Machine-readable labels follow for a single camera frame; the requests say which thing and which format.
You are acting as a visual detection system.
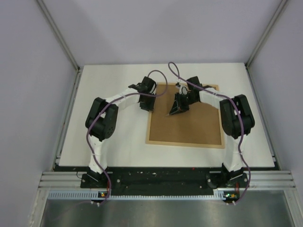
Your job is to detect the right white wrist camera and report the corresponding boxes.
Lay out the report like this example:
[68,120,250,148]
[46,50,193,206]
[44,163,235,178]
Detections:
[175,79,188,95]

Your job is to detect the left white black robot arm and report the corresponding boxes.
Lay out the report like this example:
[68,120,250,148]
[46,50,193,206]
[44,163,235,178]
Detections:
[85,77,157,188]

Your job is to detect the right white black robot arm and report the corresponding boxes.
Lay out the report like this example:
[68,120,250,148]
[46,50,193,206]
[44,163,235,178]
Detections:
[169,77,255,189]

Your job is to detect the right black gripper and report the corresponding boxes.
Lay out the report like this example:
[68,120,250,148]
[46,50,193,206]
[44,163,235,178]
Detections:
[170,93,198,116]

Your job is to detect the grey slotted cable duct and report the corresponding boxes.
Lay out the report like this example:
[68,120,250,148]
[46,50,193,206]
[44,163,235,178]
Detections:
[47,190,238,202]

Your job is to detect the aluminium corner post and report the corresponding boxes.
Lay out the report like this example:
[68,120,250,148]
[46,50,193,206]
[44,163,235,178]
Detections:
[35,0,80,72]
[245,0,290,69]

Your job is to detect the left aluminium corner post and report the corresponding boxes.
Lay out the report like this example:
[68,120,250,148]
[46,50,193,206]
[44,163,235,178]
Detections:
[35,0,80,72]

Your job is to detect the aluminium front rail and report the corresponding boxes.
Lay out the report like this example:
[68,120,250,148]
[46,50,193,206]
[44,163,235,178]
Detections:
[38,171,296,190]

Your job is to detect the light wooden picture frame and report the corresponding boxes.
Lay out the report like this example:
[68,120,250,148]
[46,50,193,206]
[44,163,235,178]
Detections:
[146,83,225,149]

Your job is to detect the right aluminium corner post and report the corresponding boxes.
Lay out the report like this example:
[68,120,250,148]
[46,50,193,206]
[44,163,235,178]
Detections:
[245,0,290,69]

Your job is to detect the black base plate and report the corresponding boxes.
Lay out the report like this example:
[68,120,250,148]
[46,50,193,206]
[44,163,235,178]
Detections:
[80,167,248,196]

